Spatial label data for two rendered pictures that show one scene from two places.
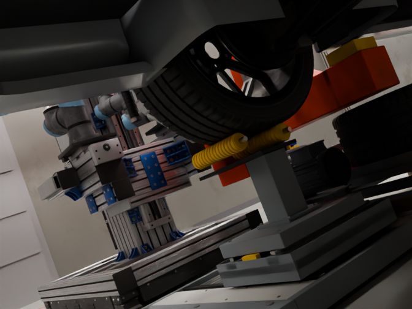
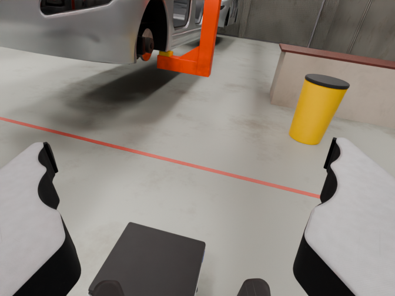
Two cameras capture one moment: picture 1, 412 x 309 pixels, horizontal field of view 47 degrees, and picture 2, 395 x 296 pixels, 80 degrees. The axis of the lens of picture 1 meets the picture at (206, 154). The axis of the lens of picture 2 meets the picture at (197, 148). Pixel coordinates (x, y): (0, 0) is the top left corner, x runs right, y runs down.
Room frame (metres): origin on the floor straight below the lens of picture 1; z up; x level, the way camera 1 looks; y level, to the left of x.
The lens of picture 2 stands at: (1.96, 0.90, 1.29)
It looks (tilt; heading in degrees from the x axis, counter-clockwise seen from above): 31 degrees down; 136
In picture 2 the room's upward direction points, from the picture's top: 8 degrees clockwise
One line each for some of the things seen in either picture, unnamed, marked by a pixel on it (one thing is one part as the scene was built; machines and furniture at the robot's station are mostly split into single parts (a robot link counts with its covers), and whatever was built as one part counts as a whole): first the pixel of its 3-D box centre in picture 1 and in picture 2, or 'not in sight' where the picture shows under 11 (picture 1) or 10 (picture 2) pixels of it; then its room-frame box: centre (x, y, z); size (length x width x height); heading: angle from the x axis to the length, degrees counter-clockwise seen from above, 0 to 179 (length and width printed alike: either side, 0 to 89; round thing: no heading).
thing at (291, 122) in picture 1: (320, 72); not in sight; (1.97, -0.57, 0.69); 0.52 x 0.17 x 0.35; 37
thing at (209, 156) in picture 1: (218, 151); not in sight; (1.56, -0.04, 0.51); 0.29 x 0.06 x 0.06; 37
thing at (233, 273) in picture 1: (306, 241); not in sight; (1.60, -0.21, 0.13); 0.50 x 0.36 x 0.10; 127
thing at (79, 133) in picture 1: (82, 134); not in sight; (2.23, 0.51, 0.87); 0.15 x 0.15 x 0.10
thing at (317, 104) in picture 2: not in sight; (314, 110); (0.90, 3.77, 0.37); 0.48 x 0.47 x 0.74; 125
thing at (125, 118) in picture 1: (135, 118); not in sight; (2.05, 0.23, 0.81); 0.11 x 0.08 x 0.09; 82
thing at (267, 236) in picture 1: (278, 190); not in sight; (1.58, -0.18, 0.32); 0.40 x 0.30 x 0.28; 127
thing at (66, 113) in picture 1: (73, 112); not in sight; (2.24, 0.52, 0.98); 0.13 x 0.12 x 0.14; 50
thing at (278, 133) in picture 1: (259, 142); not in sight; (1.58, -0.18, 0.49); 0.29 x 0.06 x 0.06; 37
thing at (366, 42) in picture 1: (351, 51); not in sight; (1.83, -0.67, 0.71); 0.14 x 0.14 x 0.05; 37
